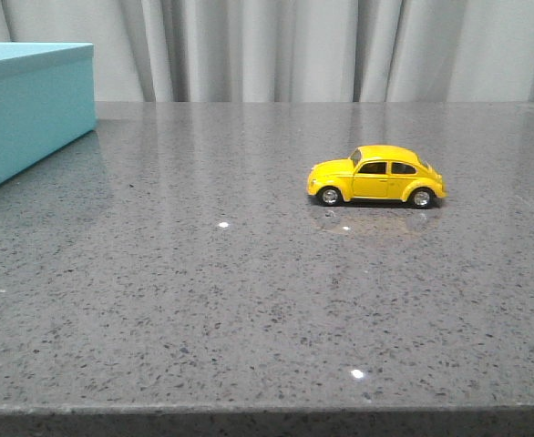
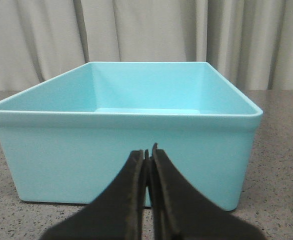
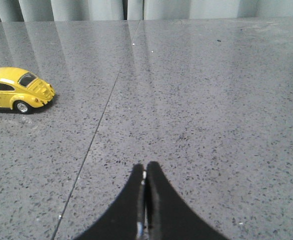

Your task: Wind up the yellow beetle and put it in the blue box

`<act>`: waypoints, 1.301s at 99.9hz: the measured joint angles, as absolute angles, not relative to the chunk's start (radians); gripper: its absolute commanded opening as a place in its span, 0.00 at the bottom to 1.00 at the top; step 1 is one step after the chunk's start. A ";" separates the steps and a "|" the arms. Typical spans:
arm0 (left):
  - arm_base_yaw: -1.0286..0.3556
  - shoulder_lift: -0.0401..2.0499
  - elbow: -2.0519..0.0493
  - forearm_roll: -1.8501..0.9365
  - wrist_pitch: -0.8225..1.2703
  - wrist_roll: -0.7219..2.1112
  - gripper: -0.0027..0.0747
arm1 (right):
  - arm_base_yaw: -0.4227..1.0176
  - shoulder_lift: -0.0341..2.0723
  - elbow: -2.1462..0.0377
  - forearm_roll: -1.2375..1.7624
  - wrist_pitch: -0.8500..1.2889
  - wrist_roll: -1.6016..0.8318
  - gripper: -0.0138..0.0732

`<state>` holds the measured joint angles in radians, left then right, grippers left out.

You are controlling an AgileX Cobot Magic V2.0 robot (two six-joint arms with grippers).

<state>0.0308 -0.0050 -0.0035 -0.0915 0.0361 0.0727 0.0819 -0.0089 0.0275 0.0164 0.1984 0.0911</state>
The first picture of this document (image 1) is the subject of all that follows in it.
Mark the yellow toy beetle car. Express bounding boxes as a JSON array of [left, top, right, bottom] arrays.
[[306, 145, 448, 209]]

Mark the light blue storage box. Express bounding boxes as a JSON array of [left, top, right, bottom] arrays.
[[0, 43, 97, 184]]

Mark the grey pleated curtain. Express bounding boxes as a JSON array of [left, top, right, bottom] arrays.
[[0, 1, 534, 102]]

